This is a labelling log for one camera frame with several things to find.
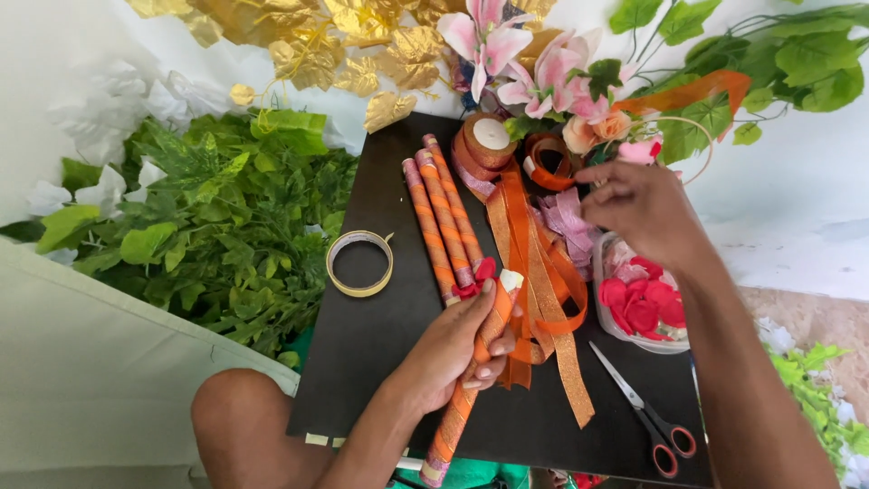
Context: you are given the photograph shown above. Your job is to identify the person's right hand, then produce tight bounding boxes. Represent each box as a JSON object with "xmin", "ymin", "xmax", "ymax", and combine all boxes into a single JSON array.
[{"xmin": 573, "ymin": 162, "xmax": 708, "ymax": 274}]

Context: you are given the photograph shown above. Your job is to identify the person's left hand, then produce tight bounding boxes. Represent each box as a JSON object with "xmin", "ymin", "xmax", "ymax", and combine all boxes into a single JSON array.
[{"xmin": 390, "ymin": 278, "xmax": 524, "ymax": 417}]

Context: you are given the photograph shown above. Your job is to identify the orange pink ribbon-wrapped stick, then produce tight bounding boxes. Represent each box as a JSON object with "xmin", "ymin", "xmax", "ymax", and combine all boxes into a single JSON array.
[
  {"xmin": 421, "ymin": 133, "xmax": 486, "ymax": 273},
  {"xmin": 419, "ymin": 269, "xmax": 525, "ymax": 489},
  {"xmin": 402, "ymin": 158, "xmax": 463, "ymax": 308},
  {"xmin": 415, "ymin": 148, "xmax": 476, "ymax": 289}
]

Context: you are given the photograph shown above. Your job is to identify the crumpled pink ribbon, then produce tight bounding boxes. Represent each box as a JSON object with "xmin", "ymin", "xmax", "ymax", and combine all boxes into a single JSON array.
[{"xmin": 535, "ymin": 186, "xmax": 603, "ymax": 281}]

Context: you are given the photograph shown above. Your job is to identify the small orange ribbon roll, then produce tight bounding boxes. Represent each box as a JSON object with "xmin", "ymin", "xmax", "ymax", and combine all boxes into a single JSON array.
[{"xmin": 522, "ymin": 132, "xmax": 579, "ymax": 193}]

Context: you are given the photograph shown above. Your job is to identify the peach artificial roses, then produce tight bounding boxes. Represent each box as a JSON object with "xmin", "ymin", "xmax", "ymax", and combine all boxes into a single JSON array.
[{"xmin": 561, "ymin": 110, "xmax": 634, "ymax": 156}]

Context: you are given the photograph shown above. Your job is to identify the loose orange glitter ribbons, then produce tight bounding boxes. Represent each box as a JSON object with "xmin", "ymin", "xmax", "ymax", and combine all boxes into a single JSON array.
[{"xmin": 485, "ymin": 162, "xmax": 597, "ymax": 431}]

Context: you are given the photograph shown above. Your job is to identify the thin wooden hoop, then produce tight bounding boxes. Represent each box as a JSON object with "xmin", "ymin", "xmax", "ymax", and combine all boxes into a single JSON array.
[{"xmin": 637, "ymin": 115, "xmax": 716, "ymax": 186}]

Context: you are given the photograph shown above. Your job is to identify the heap of red fabric petals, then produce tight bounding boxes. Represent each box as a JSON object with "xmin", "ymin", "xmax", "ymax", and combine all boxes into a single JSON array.
[{"xmin": 598, "ymin": 255, "xmax": 688, "ymax": 342}]

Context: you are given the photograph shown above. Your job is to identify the clear plastic container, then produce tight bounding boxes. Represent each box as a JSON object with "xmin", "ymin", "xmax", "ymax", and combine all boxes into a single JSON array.
[{"xmin": 591, "ymin": 230, "xmax": 692, "ymax": 356}]

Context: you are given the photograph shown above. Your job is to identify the orange ribbon spool white core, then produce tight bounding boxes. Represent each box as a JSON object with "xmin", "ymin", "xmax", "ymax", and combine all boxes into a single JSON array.
[{"xmin": 453, "ymin": 112, "xmax": 520, "ymax": 182}]

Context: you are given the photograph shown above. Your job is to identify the sheer orange ribbon strip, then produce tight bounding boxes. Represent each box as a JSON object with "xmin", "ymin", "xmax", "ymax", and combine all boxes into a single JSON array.
[{"xmin": 610, "ymin": 68, "xmax": 753, "ymax": 144}]

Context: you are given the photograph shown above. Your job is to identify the pink artificial lily bunch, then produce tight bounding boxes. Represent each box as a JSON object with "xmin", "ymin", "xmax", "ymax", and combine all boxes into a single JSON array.
[{"xmin": 436, "ymin": 0, "xmax": 665, "ymax": 166}]

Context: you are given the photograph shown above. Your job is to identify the red fabric flower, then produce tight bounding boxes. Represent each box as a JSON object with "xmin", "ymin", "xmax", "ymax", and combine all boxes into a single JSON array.
[{"xmin": 451, "ymin": 257, "xmax": 498, "ymax": 300}]

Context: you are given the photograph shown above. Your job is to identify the green artificial leaf vine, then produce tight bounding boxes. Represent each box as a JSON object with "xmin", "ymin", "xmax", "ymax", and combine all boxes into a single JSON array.
[{"xmin": 606, "ymin": 0, "xmax": 869, "ymax": 165}]

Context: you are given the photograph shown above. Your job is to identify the black work board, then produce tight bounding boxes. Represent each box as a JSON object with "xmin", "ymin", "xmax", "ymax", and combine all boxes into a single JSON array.
[{"xmin": 286, "ymin": 111, "xmax": 715, "ymax": 489}]

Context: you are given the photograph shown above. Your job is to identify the yellow masking tape roll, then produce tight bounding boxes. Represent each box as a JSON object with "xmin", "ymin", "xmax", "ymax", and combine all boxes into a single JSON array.
[{"xmin": 326, "ymin": 230, "xmax": 395, "ymax": 299}]

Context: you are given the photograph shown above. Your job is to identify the green white flower garland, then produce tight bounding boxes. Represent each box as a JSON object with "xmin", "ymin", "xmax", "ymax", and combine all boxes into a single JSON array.
[{"xmin": 755, "ymin": 315, "xmax": 869, "ymax": 489}]

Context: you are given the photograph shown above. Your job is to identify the green fabric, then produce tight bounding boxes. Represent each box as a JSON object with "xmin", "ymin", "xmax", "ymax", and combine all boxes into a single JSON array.
[{"xmin": 384, "ymin": 456, "xmax": 532, "ymax": 489}]

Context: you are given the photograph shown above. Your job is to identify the golden artificial leaf garland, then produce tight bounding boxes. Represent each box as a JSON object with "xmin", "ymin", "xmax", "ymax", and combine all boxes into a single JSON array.
[{"xmin": 125, "ymin": 0, "xmax": 559, "ymax": 134}]

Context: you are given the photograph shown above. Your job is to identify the heap of green artificial foliage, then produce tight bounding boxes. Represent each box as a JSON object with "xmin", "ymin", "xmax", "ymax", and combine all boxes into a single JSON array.
[{"xmin": 0, "ymin": 107, "xmax": 361, "ymax": 371}]

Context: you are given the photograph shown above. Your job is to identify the person's leg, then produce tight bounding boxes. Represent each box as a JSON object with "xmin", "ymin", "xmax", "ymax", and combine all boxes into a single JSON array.
[{"xmin": 191, "ymin": 368, "xmax": 337, "ymax": 489}]

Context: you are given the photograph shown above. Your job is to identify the white artificial flowers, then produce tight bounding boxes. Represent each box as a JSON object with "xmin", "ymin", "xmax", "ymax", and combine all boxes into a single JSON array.
[{"xmin": 26, "ymin": 60, "xmax": 235, "ymax": 267}]

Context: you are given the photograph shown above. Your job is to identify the pale green cloth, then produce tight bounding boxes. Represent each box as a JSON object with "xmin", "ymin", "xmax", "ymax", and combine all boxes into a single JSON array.
[{"xmin": 0, "ymin": 236, "xmax": 301, "ymax": 489}]

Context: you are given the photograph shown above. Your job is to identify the scissors with red-lined handles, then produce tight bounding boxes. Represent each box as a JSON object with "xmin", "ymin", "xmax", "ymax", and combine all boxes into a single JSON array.
[{"xmin": 588, "ymin": 340, "xmax": 698, "ymax": 480}]

